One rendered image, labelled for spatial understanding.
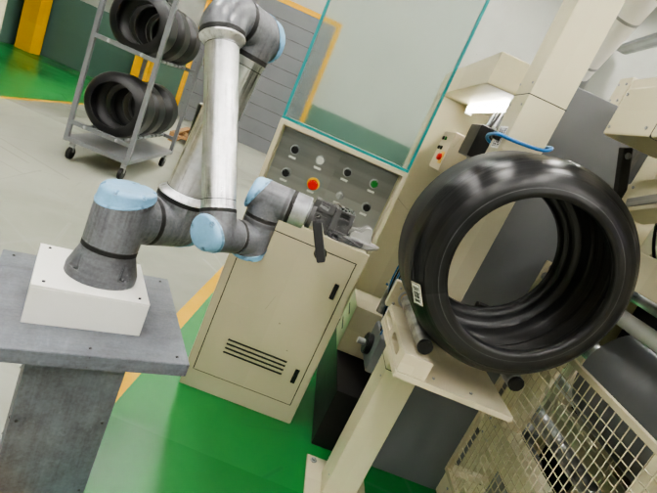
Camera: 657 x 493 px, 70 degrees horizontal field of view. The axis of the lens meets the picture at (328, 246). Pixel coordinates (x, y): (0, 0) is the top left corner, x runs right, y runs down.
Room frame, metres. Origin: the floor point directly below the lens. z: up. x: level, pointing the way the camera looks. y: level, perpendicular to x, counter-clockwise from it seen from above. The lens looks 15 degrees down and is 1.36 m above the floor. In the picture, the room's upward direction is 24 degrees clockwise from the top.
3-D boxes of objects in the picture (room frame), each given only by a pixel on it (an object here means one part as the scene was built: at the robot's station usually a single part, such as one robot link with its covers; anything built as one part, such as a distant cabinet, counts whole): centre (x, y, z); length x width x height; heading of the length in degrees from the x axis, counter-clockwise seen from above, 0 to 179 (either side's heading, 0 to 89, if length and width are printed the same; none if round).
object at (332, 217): (1.24, 0.02, 1.10); 0.12 x 0.08 x 0.09; 95
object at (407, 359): (1.36, -0.33, 0.84); 0.36 x 0.09 x 0.06; 5
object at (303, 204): (1.23, 0.11, 1.10); 0.10 x 0.05 x 0.09; 5
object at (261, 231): (1.20, 0.20, 0.98); 0.12 x 0.09 x 0.12; 151
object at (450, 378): (1.38, -0.47, 0.80); 0.37 x 0.36 x 0.02; 95
